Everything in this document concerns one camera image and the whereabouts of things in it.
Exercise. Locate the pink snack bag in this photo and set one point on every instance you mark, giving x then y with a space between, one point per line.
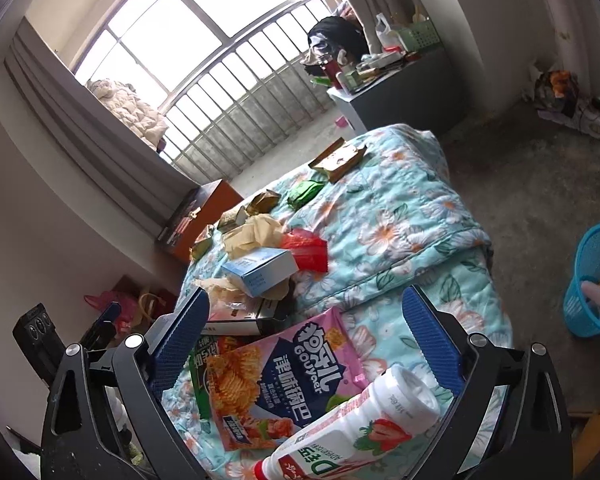
290 375

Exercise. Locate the metal window railing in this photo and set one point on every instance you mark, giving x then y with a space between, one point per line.
260 90

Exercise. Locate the floral blanket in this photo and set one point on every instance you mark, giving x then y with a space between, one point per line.
405 220

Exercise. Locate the yellow bag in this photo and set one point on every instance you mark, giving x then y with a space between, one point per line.
152 307

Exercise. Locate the orange wooden nightstand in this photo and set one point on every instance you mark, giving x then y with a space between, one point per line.
205 215

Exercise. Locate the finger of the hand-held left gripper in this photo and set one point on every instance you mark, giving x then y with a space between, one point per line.
111 314

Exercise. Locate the blue and white carton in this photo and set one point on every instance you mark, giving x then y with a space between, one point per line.
265 270

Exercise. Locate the red wrapper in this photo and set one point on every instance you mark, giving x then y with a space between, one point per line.
307 252

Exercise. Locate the patterned cloth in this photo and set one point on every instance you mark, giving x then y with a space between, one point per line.
592 120

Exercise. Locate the pink mesh bag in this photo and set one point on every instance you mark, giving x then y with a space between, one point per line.
115 305

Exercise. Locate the white plastic bag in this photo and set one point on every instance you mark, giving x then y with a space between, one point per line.
387 32

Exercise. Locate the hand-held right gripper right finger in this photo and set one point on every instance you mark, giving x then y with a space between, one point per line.
430 345

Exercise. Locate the grey curtain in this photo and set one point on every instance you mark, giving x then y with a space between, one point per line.
80 125

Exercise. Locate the beige crumpled plastic bag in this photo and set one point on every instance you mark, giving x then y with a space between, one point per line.
252 235

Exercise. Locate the white strawberry drink bottle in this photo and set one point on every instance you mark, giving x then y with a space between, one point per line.
340 440

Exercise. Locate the gold and brown snack wrapper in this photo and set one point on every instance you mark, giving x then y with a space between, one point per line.
337 159

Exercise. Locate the green plastic basket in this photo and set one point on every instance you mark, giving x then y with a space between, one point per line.
420 36

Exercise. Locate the red thermos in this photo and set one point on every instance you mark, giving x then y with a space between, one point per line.
330 69

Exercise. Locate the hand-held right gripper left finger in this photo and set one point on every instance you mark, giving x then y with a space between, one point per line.
180 342

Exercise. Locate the blue plastic wastebasket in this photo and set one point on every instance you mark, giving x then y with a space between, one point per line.
580 307

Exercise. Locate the green wrapper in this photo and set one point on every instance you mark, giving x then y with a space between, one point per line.
305 193

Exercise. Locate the green snack bag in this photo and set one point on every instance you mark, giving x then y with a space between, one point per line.
200 375

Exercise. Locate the black bag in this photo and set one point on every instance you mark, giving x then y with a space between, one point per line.
337 35

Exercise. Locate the beige padded jacket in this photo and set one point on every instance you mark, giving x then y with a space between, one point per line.
130 110

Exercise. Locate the grey cabinet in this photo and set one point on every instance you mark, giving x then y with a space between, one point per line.
395 100

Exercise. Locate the clear plastic wrapper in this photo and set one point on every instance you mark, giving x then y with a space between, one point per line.
220 287

